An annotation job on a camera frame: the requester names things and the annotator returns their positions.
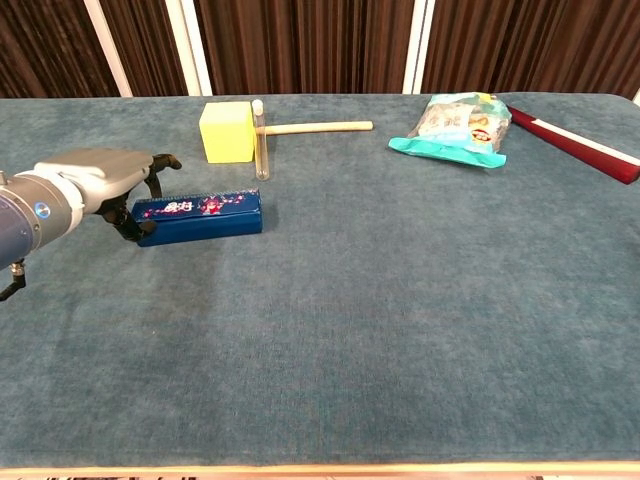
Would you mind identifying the yellow foam cube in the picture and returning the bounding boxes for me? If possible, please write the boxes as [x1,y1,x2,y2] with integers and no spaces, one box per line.
[198,101,257,165]

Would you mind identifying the dark brown pleated curtain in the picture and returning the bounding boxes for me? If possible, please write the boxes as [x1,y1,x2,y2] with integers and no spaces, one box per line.
[0,0,640,100]

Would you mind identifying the clear glass test tube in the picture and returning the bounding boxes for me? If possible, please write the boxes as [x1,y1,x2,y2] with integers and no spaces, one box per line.
[251,98,273,182]

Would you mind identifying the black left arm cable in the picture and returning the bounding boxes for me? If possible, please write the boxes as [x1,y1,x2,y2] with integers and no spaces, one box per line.
[0,258,27,302]

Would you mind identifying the dark red folded fan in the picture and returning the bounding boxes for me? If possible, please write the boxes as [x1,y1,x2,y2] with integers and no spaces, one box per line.
[507,105,640,186]

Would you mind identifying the flat wooden stick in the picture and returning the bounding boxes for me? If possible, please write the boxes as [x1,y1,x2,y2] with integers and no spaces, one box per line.
[255,120,375,137]

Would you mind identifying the teal velvet table cloth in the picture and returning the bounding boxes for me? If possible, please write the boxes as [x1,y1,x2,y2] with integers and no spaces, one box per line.
[0,92,640,469]

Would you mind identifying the blue glasses case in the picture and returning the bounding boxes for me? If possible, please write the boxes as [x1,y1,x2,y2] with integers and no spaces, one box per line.
[130,188,265,248]

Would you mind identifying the teal snack bag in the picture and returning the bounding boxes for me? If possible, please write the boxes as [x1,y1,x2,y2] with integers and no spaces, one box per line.
[388,91,514,170]

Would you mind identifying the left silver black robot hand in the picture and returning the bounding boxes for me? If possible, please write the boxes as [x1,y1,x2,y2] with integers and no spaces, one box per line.
[34,148,184,246]

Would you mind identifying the wide white frame post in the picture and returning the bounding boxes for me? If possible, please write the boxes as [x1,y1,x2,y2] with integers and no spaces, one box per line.
[164,0,214,96]

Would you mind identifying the thin white frame post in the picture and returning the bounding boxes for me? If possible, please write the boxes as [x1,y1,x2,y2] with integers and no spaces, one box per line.
[83,0,134,98]

